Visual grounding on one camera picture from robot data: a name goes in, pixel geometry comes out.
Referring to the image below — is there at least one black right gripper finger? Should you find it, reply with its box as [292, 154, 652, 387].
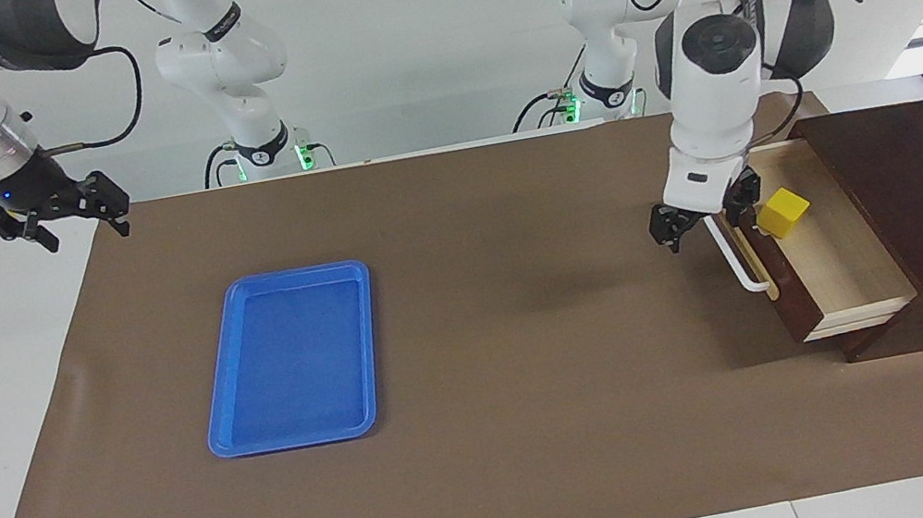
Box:
[68, 166, 137, 246]
[0, 192, 61, 263]

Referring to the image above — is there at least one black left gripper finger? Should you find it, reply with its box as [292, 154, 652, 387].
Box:
[646, 199, 697, 257]
[717, 166, 769, 232]

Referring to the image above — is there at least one yellow cube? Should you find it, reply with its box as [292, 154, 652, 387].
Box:
[753, 183, 817, 243]

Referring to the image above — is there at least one white drawer handle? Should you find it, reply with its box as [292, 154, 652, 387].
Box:
[703, 204, 773, 302]

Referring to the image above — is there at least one blue plastic tray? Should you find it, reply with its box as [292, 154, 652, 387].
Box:
[181, 256, 398, 463]

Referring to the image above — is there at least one brown table mat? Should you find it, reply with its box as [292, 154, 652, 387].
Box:
[0, 69, 923, 518]

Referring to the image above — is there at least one black right base cable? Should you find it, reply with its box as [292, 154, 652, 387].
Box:
[197, 140, 248, 191]

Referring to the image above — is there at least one black base cable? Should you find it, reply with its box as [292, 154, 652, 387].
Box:
[197, 140, 248, 191]
[499, 42, 598, 136]

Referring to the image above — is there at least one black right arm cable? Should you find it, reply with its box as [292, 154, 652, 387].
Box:
[28, 40, 153, 159]

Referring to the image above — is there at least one black left base cable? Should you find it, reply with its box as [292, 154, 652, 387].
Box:
[499, 42, 598, 136]

